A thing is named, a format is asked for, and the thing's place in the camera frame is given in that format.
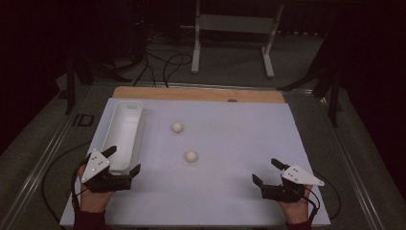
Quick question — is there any white metal stand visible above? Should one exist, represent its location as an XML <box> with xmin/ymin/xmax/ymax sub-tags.
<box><xmin>180</xmin><ymin>0</ymin><xmax>285</xmax><ymax>80</ymax></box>

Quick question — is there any hand-held gripper cable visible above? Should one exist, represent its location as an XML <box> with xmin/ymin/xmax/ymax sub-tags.
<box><xmin>300</xmin><ymin>171</ymin><xmax>342</xmax><ymax>223</ymax></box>
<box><xmin>40</xmin><ymin>140</ymin><xmax>94</xmax><ymax>225</ymax></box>

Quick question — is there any person's right hand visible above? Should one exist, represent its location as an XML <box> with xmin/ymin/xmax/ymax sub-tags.
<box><xmin>277</xmin><ymin>184</ymin><xmax>315</xmax><ymax>225</ymax></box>

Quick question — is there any left hand-held gripper cable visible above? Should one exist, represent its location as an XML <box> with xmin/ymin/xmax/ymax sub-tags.
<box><xmin>40</xmin><ymin>140</ymin><xmax>94</xmax><ymax>225</ymax></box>

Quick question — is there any white plastic bin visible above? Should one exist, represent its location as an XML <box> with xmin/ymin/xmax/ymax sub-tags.
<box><xmin>100</xmin><ymin>100</ymin><xmax>146</xmax><ymax>176</ymax></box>

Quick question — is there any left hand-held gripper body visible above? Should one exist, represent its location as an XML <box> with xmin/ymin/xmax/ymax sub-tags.
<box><xmin>80</xmin><ymin>149</ymin><xmax>133</xmax><ymax>194</ymax></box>

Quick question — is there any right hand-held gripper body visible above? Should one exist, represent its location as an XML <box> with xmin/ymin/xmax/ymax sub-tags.
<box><xmin>260</xmin><ymin>163</ymin><xmax>326</xmax><ymax>203</ymax></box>

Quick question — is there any person's left hand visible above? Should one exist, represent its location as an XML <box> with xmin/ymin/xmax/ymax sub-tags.
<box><xmin>77</xmin><ymin>164</ymin><xmax>116</xmax><ymax>214</ymax></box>

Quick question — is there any aluminium floor rail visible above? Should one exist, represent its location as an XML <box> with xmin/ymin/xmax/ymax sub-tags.
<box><xmin>314</xmin><ymin>92</ymin><xmax>386</xmax><ymax>230</ymax></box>
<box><xmin>0</xmin><ymin>83</ymin><xmax>97</xmax><ymax>230</ymax></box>

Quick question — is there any black tripod stand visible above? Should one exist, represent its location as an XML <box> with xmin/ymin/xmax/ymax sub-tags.
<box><xmin>277</xmin><ymin>57</ymin><xmax>344</xmax><ymax>128</ymax></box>
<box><xmin>56</xmin><ymin>47</ymin><xmax>132</xmax><ymax>116</ymax></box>

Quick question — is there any right hand-held gripper cable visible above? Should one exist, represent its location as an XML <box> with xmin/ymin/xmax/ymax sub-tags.
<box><xmin>300</xmin><ymin>171</ymin><xmax>342</xmax><ymax>223</ymax></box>

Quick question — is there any white table mat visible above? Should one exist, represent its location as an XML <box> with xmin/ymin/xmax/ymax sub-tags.
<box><xmin>59</xmin><ymin>97</ymin><xmax>331</xmax><ymax>228</ymax></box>

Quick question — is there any black floor cable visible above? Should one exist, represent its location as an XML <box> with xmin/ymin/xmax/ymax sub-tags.
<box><xmin>162</xmin><ymin>52</ymin><xmax>193</xmax><ymax>89</ymax></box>
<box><xmin>132</xmin><ymin>47</ymin><xmax>158</xmax><ymax>88</ymax></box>

